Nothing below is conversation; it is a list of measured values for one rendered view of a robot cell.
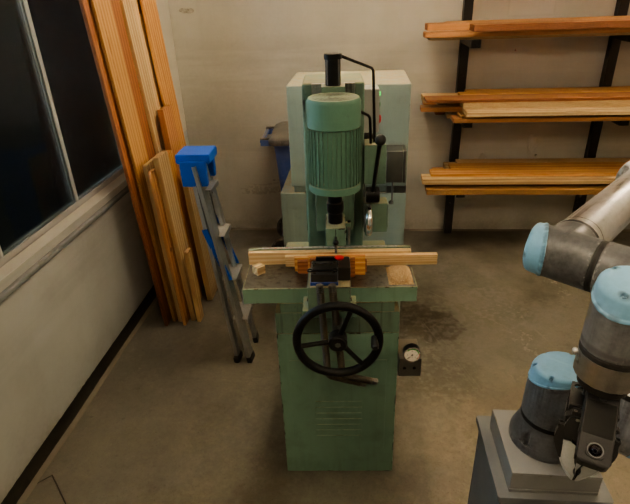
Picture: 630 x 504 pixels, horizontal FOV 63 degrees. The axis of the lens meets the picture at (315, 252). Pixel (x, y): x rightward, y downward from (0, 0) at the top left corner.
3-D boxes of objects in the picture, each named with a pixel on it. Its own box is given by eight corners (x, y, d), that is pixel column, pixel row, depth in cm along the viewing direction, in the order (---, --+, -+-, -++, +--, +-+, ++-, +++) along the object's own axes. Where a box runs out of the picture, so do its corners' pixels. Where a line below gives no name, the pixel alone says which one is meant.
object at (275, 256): (249, 265, 192) (247, 253, 189) (249, 262, 193) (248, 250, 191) (410, 262, 189) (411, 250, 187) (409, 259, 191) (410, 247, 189)
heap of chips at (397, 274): (389, 284, 175) (389, 277, 174) (385, 267, 187) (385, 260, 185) (414, 284, 175) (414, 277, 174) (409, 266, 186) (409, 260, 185)
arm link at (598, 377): (648, 380, 70) (571, 359, 74) (639, 407, 72) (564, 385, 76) (646, 344, 77) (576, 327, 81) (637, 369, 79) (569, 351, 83)
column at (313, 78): (308, 265, 210) (300, 83, 178) (309, 242, 230) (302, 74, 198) (362, 264, 210) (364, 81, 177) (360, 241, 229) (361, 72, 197)
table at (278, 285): (238, 319, 170) (236, 304, 168) (251, 274, 197) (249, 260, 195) (422, 317, 168) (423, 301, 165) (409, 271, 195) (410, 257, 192)
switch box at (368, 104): (362, 132, 194) (363, 89, 187) (361, 126, 203) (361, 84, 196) (379, 132, 194) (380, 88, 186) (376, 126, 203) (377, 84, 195)
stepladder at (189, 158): (226, 365, 282) (170, 158, 229) (235, 337, 304) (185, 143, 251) (255, 362, 280) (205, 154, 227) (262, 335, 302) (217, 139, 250)
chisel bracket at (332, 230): (326, 250, 181) (325, 228, 177) (326, 233, 194) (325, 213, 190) (347, 250, 181) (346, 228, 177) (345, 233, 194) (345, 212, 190)
